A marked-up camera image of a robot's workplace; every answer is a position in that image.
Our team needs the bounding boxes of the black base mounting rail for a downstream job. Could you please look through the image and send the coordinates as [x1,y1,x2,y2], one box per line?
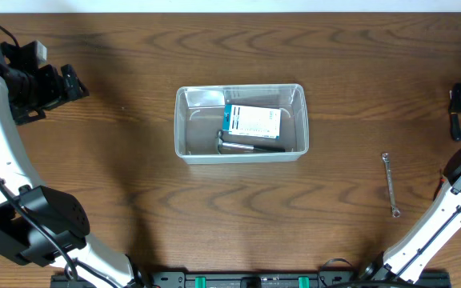
[50,270,452,288]

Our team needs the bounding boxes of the silver combination wrench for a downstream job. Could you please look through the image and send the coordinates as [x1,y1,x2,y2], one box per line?
[382,152,401,218]

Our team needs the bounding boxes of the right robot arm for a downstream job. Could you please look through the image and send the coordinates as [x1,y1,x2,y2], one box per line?
[359,149,461,284]

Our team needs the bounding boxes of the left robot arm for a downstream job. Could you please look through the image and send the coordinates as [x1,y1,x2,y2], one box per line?
[0,38,150,287]

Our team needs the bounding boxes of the small black-handled hammer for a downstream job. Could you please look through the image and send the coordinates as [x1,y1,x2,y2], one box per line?
[216,130,285,153]

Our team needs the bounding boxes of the clear plastic storage container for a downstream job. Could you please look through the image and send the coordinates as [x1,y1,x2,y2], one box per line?
[174,83,310,164]

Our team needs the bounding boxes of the black yellow screwdriver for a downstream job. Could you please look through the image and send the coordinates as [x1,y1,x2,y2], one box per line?
[448,90,461,142]

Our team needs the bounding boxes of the blue white screw box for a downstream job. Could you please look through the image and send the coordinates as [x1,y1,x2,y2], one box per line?
[222,105,282,139]

